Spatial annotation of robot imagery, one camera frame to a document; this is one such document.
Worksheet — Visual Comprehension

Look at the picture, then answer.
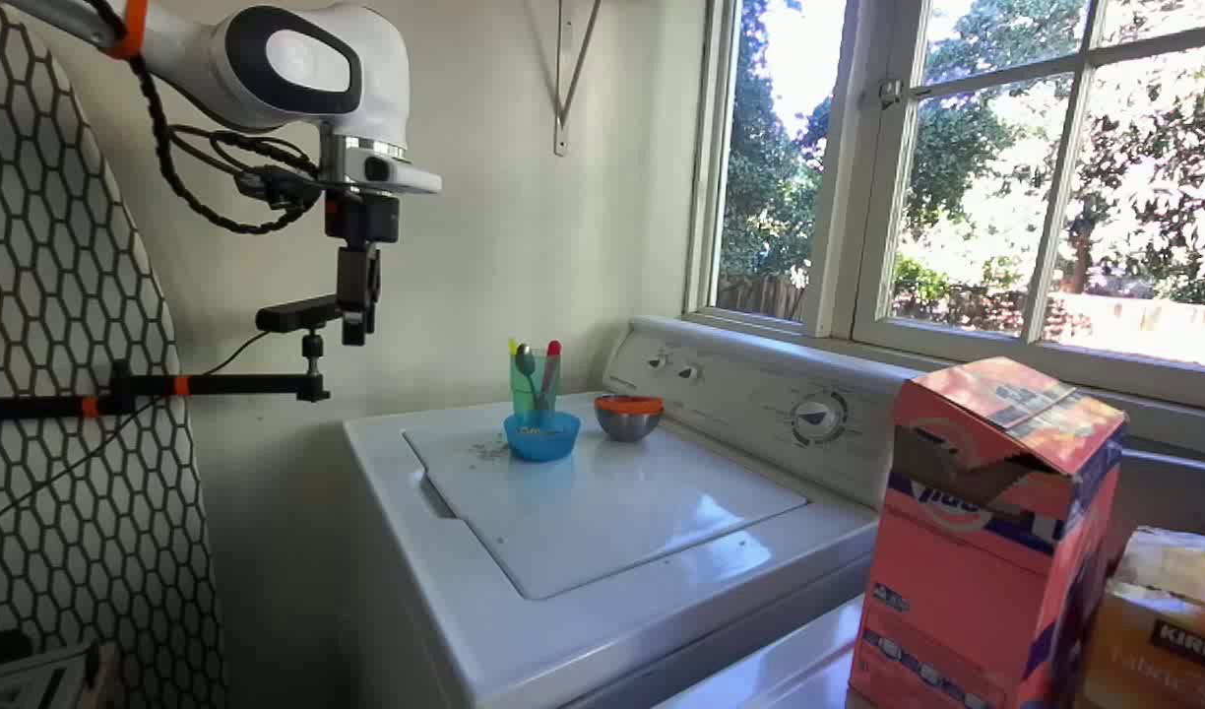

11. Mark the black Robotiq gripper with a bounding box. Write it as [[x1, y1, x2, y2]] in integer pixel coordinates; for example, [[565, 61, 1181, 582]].
[[321, 190, 406, 349]]

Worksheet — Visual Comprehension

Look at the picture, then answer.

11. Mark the translucent green plastic cup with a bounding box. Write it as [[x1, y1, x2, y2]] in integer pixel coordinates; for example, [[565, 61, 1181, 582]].
[[505, 343, 568, 429]]

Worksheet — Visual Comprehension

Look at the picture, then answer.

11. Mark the blue plastic bowl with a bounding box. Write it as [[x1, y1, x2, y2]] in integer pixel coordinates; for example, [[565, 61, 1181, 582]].
[[501, 409, 585, 463]]

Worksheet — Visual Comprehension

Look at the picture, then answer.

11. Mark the orange and silver bowl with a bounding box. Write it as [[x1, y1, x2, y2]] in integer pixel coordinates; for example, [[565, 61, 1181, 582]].
[[590, 391, 671, 445]]

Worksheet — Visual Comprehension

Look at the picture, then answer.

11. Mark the honeycomb pattern ironing board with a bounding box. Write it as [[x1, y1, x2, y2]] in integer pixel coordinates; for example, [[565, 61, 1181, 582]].
[[0, 0, 229, 709]]

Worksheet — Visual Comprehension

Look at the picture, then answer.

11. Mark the white washing machine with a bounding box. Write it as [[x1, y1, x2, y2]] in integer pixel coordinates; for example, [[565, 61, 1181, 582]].
[[342, 311, 923, 709]]

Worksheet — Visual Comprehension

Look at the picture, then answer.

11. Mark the large washer dial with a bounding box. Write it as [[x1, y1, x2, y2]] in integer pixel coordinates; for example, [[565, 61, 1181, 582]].
[[787, 387, 850, 447]]

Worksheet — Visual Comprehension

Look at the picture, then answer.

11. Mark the white dryer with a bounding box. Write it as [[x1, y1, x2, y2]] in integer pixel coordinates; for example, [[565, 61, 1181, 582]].
[[655, 438, 1205, 709]]

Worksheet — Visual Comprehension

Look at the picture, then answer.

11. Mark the orange Tide detergent box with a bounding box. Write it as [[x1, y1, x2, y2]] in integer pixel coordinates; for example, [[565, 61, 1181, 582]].
[[848, 353, 1131, 709]]

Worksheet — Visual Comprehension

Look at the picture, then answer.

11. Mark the Kirkland cardboard box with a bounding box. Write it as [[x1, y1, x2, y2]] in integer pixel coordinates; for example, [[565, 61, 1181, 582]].
[[1081, 525, 1205, 709]]

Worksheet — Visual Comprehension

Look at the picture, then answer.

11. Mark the black camera on stand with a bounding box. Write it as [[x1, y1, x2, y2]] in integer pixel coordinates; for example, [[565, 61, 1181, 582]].
[[251, 296, 357, 334]]

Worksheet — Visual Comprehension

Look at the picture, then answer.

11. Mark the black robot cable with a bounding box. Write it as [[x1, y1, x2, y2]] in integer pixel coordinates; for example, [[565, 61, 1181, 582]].
[[95, 0, 333, 240]]

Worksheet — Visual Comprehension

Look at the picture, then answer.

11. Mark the hanging wire loop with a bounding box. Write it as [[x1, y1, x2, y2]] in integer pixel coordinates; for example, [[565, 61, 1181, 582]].
[[528, 0, 608, 162]]

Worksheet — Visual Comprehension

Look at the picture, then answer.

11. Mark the white window frame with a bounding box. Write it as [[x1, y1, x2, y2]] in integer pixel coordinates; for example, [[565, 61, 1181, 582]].
[[682, 0, 1205, 412]]

